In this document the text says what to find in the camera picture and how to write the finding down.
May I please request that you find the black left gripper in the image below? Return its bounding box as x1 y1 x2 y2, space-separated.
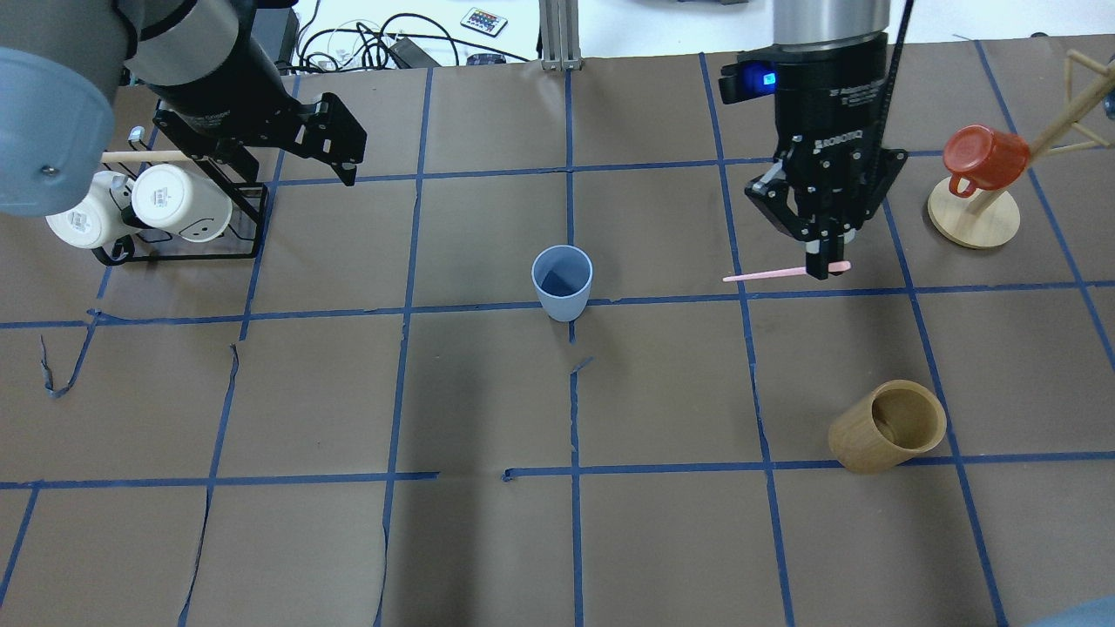
152 84 367 187

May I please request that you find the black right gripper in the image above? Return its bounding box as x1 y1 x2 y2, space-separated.
745 39 896 280

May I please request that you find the pink chopstick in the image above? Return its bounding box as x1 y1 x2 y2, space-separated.
721 260 852 283

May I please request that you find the light blue plastic cup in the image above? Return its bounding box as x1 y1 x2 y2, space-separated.
530 245 597 324

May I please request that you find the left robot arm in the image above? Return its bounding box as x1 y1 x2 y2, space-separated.
1 1 368 218

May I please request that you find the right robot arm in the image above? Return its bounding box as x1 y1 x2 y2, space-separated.
738 1 909 280

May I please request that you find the bamboo chopstick holder cup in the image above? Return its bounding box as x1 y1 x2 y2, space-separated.
828 380 947 474

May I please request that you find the wooden mug tree stand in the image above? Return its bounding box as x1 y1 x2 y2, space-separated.
927 49 1114 250

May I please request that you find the wooden rack dowel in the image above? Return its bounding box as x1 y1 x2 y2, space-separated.
99 149 192 164

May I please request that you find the white mug far side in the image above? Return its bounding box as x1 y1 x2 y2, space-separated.
130 164 233 243

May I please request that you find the red orange mug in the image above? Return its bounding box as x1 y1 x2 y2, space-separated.
943 125 1031 199

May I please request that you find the small remote control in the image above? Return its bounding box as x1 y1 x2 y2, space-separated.
459 7 510 38

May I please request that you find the white mug near rack end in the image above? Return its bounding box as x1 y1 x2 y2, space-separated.
45 171 140 250

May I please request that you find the black wire mug rack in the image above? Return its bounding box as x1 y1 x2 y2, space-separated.
94 112 268 266

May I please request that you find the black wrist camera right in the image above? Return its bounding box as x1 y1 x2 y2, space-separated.
718 59 778 105

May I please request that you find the aluminium frame post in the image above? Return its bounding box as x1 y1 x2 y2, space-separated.
539 1 583 71

